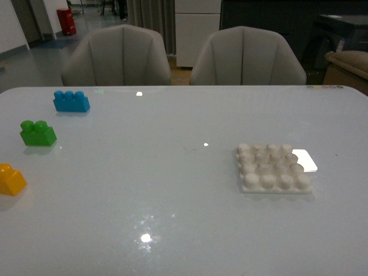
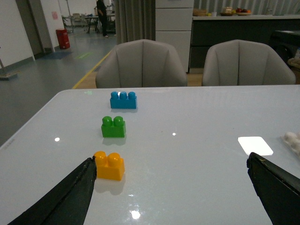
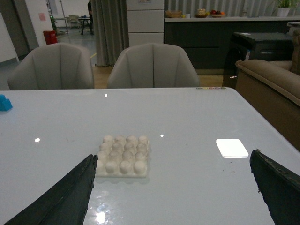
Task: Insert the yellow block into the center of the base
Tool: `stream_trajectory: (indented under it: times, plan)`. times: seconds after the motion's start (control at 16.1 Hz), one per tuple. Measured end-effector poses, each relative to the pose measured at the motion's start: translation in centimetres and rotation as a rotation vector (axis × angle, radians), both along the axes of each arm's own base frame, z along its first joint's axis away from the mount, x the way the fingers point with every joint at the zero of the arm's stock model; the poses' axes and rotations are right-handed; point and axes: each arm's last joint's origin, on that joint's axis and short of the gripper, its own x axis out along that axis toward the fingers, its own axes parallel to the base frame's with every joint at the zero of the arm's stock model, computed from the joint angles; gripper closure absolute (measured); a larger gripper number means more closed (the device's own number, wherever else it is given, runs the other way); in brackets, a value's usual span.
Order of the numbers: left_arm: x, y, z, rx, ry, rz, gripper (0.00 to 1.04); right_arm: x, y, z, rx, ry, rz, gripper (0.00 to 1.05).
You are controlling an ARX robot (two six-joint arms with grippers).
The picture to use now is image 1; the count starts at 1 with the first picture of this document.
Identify white studded base plate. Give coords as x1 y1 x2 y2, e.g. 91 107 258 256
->
235 143 317 194

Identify yellow toy building block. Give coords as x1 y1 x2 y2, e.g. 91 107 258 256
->
0 163 27 196

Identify blue toy building block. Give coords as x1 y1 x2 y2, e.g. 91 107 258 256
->
53 91 90 112

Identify green toy building block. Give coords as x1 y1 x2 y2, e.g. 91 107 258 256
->
20 120 57 147

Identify right grey armchair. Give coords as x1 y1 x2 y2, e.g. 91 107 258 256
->
190 26 306 86

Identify grey armchair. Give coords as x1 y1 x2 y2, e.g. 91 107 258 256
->
190 26 306 86
61 24 171 86

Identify left grey armchair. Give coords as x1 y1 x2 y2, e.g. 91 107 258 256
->
61 24 171 86

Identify white drawer cabinet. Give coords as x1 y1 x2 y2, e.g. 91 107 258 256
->
174 0 221 67

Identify grey curtain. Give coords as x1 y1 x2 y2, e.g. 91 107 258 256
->
127 0 176 55

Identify coloured sticker strip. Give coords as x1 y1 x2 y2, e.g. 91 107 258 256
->
306 85 344 89

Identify beige sofa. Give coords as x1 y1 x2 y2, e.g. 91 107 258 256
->
323 51 368 95

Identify black side table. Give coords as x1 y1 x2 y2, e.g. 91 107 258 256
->
301 14 367 71

